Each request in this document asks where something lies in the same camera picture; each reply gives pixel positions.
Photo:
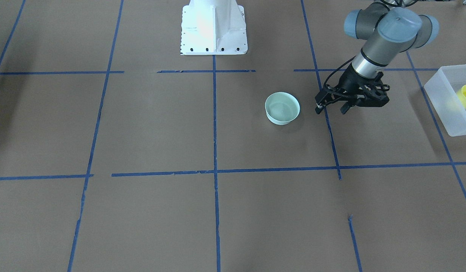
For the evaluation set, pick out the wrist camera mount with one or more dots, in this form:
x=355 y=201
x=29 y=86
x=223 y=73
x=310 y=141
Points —
x=372 y=92

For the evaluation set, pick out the light green bowl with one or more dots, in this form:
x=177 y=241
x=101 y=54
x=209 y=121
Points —
x=281 y=108

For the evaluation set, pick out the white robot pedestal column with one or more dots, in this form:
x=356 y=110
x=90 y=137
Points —
x=213 y=27

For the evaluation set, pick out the clear plastic storage box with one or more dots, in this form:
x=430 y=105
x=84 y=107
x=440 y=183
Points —
x=442 y=91

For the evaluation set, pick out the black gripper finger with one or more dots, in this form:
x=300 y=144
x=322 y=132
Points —
x=325 y=98

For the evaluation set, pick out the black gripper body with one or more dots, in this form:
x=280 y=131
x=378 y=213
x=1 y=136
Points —
x=347 y=81

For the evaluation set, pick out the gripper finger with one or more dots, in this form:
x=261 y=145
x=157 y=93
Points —
x=348 y=105

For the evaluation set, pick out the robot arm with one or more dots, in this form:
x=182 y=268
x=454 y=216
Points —
x=388 y=28

